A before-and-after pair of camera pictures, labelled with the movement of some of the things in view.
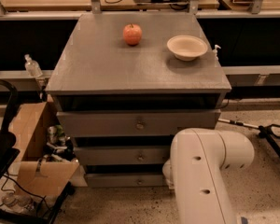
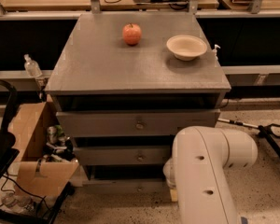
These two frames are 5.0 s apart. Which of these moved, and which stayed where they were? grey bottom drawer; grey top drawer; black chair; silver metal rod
Moved: grey bottom drawer
Stayed: silver metal rod; black chair; grey top drawer
